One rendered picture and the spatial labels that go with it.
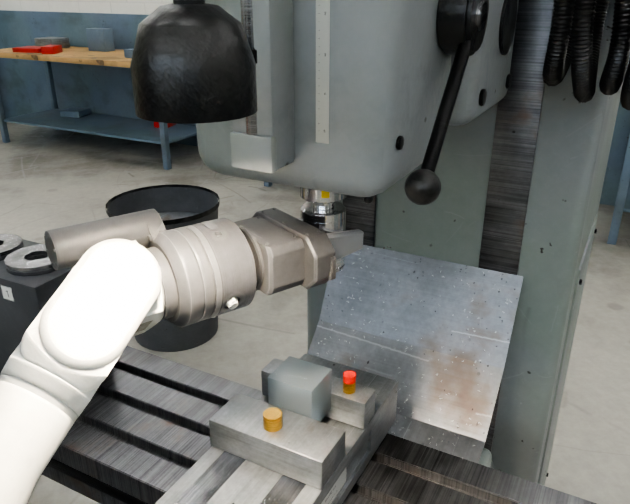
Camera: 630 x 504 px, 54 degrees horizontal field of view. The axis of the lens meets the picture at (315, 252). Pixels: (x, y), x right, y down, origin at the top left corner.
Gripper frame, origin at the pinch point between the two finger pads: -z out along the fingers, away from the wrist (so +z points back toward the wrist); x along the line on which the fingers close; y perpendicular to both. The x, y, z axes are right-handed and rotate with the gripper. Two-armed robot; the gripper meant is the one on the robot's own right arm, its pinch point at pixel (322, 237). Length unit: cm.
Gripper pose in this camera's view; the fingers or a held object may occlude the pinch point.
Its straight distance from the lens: 65.1
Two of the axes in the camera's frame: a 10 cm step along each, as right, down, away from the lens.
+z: -8.0, 2.3, -5.6
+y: -0.1, 9.2, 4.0
